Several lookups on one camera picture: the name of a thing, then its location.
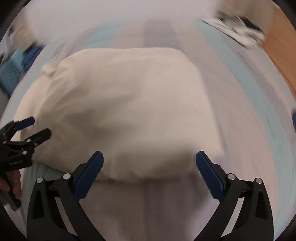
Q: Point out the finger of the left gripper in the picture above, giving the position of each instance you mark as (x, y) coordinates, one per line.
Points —
(12, 127)
(34, 140)

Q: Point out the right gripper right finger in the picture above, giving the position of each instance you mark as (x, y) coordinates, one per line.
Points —
(244, 210)

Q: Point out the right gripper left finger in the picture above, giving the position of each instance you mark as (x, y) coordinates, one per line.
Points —
(54, 210)

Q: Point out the cream and black hooded jacket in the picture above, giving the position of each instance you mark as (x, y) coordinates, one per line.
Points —
(146, 109)

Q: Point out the person's left hand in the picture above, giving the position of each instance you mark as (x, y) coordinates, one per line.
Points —
(14, 178)

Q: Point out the teal suitcase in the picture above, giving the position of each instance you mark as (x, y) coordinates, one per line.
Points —
(11, 71)

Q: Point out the blue crumpled garment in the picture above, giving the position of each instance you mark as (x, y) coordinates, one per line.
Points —
(30, 55)

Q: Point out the striped bed mattress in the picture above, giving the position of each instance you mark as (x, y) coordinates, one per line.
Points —
(252, 105)

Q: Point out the wooden headboard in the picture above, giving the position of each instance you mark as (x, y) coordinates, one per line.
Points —
(279, 41)

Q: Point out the white crumpled garment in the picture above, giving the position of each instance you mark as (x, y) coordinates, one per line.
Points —
(240, 29)

